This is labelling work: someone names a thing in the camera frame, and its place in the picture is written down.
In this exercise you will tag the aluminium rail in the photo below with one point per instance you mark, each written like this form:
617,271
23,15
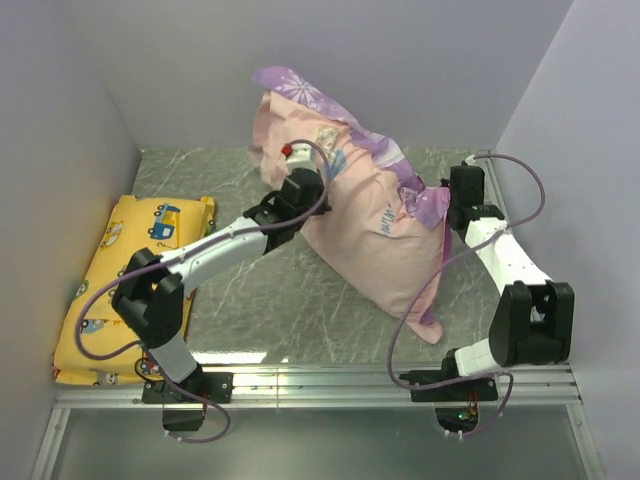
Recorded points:
494,189
333,386

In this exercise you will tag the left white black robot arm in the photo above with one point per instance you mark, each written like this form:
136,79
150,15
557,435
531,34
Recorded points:
190,280

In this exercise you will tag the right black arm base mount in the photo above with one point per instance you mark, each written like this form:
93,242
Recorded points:
456,406

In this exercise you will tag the front aluminium rail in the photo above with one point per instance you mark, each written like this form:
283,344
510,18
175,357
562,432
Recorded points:
333,386

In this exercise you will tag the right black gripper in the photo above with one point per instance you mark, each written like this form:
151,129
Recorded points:
444,183

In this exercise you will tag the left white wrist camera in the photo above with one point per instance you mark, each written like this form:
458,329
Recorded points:
298,156

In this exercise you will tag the purple princess print pillowcase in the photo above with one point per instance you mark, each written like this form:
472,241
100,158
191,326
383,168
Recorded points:
386,233

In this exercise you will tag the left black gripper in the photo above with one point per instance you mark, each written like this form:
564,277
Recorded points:
323,209

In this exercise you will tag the right side aluminium rail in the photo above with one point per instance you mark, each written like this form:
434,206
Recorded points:
494,189

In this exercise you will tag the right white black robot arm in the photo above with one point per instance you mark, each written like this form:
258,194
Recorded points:
533,322

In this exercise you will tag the yellow car print pillow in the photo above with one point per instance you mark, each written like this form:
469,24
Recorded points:
96,347

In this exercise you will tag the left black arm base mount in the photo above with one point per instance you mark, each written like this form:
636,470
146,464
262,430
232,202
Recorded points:
184,407

